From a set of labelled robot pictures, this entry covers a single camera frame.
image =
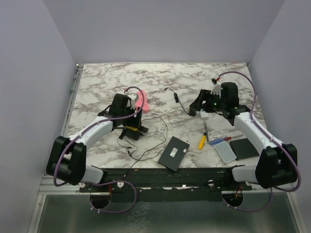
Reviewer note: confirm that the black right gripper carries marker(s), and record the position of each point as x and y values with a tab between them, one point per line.
204	95

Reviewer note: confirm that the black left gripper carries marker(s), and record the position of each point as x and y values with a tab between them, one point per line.
134	121

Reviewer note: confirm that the pink power strip socket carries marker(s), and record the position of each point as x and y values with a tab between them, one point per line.
142	101

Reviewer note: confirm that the white usb charger plug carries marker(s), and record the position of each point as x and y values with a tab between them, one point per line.
204	115

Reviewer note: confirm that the black adapter with cord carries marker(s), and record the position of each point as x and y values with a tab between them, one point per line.
177	100

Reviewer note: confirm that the yellow plug adapter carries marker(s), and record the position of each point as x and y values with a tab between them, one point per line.
132	129

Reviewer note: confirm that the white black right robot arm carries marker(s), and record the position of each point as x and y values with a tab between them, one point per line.
277	164

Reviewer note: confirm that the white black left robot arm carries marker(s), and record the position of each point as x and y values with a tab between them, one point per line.
67	161

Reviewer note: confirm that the black adapter on yellow cube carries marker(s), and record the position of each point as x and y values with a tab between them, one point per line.
135	135

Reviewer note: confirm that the blue red screwdriver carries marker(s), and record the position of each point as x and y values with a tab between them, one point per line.
219	140

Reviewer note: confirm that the black flat plate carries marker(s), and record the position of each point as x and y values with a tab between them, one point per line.
243	149

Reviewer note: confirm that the white grey phone case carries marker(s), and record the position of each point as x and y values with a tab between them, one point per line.
225	152

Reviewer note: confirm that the black rectangular box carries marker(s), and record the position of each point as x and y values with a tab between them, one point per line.
173	154

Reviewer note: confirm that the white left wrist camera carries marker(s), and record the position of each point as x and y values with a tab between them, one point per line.
133	99

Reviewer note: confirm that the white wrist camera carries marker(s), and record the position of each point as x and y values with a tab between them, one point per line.
133	99
216	90

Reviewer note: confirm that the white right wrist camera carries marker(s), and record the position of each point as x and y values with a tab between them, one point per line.
216	90

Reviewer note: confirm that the yellow handled utility knife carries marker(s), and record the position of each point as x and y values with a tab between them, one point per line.
204	139

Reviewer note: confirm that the aluminium frame rail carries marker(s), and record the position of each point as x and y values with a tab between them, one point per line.
47	187

